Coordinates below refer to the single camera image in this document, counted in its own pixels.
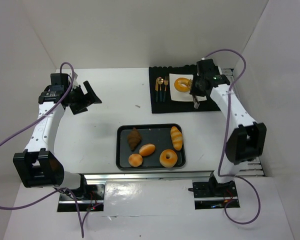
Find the green handled spoon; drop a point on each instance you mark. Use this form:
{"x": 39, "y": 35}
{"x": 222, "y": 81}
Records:
{"x": 160, "y": 87}

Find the orange donut on tray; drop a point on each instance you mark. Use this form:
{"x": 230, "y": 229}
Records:
{"x": 168, "y": 158}

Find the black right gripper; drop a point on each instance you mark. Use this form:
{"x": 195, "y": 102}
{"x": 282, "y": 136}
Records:
{"x": 195, "y": 93}

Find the white square plate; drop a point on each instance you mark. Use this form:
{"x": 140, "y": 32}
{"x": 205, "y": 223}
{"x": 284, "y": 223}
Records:
{"x": 174, "y": 93}

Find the metal tongs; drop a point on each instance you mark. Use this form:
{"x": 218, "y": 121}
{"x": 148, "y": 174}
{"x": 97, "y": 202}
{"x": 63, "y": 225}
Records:
{"x": 195, "y": 100}

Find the orange glazed donut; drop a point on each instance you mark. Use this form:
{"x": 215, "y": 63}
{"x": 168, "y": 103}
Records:
{"x": 182, "y": 84}

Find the round golden bun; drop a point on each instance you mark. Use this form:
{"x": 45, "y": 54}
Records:
{"x": 135, "y": 160}

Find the aluminium front rail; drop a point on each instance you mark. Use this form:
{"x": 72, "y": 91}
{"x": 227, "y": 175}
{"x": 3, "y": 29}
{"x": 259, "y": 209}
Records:
{"x": 96, "y": 178}

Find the striped yellow bread roll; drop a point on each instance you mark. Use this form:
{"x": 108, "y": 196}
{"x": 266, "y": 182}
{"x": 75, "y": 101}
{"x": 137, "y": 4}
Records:
{"x": 176, "y": 138}

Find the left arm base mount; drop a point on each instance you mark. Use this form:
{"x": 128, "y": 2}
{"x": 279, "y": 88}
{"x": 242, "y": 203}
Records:
{"x": 91, "y": 200}

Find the black place mat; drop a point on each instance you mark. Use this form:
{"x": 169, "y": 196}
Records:
{"x": 170, "y": 106}

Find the black baking tray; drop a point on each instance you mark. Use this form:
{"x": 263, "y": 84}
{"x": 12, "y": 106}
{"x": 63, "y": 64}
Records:
{"x": 157, "y": 134}

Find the sesame oval bun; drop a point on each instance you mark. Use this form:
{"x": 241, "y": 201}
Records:
{"x": 147, "y": 149}

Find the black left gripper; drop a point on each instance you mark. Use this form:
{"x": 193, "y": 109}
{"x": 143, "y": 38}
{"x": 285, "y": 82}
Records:
{"x": 80, "y": 99}

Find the brown chocolate croissant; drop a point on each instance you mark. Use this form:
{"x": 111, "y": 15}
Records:
{"x": 133, "y": 139}

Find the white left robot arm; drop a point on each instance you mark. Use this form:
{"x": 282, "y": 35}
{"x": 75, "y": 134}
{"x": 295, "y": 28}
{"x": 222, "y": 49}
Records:
{"x": 37, "y": 165}

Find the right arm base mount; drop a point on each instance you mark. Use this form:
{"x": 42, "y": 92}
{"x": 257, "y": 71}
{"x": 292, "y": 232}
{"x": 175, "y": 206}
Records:
{"x": 207, "y": 197}

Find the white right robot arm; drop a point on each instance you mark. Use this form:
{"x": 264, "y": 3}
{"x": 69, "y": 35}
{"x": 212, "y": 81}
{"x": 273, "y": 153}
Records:
{"x": 245, "y": 137}

